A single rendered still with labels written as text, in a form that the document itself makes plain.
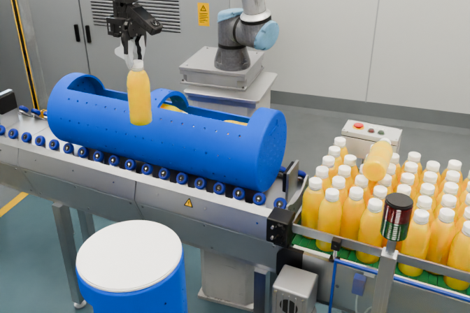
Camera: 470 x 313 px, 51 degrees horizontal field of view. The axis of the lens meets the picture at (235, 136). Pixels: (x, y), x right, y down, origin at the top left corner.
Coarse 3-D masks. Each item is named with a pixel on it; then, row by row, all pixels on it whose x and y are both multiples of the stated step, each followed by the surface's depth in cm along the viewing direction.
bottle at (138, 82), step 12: (132, 72) 151; (144, 72) 152; (132, 84) 151; (144, 84) 152; (132, 96) 153; (144, 96) 153; (132, 108) 155; (144, 108) 155; (132, 120) 157; (144, 120) 156
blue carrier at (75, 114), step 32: (64, 96) 186; (96, 96) 182; (160, 96) 176; (64, 128) 188; (96, 128) 181; (128, 128) 174; (160, 128) 169; (192, 128) 165; (224, 128) 161; (256, 128) 158; (160, 160) 175; (192, 160) 167; (224, 160) 161; (256, 160) 156
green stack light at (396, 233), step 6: (384, 222) 117; (408, 222) 115; (384, 228) 117; (390, 228) 116; (396, 228) 115; (402, 228) 115; (384, 234) 118; (390, 234) 116; (396, 234) 116; (402, 234) 116; (390, 240) 117; (396, 240) 117; (402, 240) 117
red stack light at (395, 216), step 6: (384, 204) 116; (384, 210) 116; (390, 210) 114; (396, 210) 113; (402, 210) 113; (408, 210) 113; (384, 216) 116; (390, 216) 114; (396, 216) 114; (402, 216) 113; (408, 216) 114; (390, 222) 115; (396, 222) 114; (402, 222) 114
